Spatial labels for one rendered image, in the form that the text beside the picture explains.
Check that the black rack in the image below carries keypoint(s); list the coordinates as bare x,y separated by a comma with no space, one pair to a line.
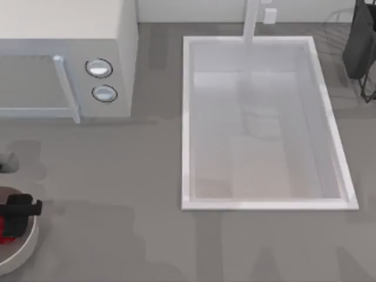
357,50

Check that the microwave oven door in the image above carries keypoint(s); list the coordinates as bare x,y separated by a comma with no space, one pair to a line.
29,82

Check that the pale microwave oven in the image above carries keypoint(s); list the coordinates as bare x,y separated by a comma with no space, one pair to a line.
123,35

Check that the red object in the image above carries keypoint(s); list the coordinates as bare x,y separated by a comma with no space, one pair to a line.
8,240

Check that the white sink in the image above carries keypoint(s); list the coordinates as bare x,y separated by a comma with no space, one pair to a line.
185,123

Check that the small silver microwave knob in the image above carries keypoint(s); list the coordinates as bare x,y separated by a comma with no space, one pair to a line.
104,93

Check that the small white wall box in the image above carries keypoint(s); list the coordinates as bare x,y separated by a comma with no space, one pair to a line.
270,15

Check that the beige round bowl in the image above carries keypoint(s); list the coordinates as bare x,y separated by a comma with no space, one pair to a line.
28,243

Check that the tall white tap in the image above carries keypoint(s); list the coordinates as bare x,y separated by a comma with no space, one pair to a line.
250,20

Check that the large silver microwave knob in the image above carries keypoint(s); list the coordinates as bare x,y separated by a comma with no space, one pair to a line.
99,68

